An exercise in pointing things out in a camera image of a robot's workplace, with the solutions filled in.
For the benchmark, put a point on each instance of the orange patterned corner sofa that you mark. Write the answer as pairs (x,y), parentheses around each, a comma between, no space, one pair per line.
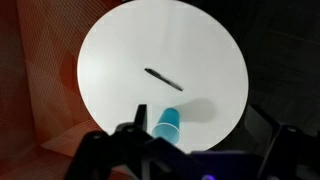
(40,83)

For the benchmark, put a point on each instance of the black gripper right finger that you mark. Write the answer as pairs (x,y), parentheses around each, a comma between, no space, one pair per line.
(293,153)

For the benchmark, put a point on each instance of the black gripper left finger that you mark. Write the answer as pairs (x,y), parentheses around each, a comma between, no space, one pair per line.
(110,156)

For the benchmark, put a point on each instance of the round white pedestal table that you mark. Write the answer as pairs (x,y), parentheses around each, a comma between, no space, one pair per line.
(160,43)

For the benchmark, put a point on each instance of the black pen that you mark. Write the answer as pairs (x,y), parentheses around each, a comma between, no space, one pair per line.
(163,79)

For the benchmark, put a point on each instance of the blue plastic cup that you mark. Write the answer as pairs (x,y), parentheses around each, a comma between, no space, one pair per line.
(168,125)

